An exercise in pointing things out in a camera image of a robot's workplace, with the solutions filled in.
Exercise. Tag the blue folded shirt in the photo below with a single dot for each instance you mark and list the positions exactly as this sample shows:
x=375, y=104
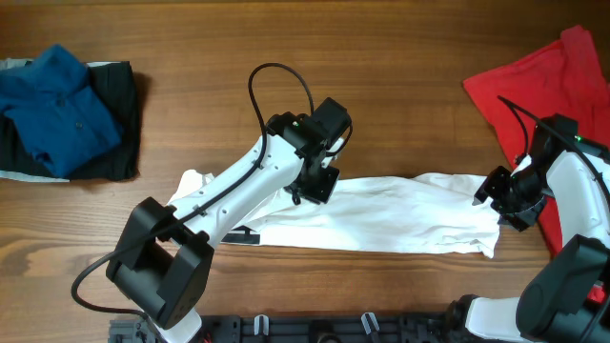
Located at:
x=60, y=120

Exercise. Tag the red t-shirt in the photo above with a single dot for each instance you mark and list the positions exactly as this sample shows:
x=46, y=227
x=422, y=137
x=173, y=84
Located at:
x=564, y=77

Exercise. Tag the white t-shirt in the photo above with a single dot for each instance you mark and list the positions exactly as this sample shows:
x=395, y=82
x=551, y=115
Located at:
x=431, y=213

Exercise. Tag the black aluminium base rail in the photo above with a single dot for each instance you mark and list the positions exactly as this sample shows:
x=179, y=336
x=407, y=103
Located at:
x=369, y=327

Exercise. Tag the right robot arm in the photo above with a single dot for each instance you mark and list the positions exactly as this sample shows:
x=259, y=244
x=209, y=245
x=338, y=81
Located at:
x=555, y=306

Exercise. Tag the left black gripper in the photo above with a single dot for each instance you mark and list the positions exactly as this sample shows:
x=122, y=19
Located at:
x=317, y=186

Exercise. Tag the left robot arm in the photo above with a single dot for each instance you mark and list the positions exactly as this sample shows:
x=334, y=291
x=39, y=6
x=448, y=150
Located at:
x=166, y=251

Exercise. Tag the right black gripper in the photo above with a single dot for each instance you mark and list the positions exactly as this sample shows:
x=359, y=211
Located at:
x=498, y=196

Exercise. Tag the black folded garment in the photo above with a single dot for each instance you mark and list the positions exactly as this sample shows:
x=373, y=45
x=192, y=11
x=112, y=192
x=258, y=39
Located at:
x=125, y=163

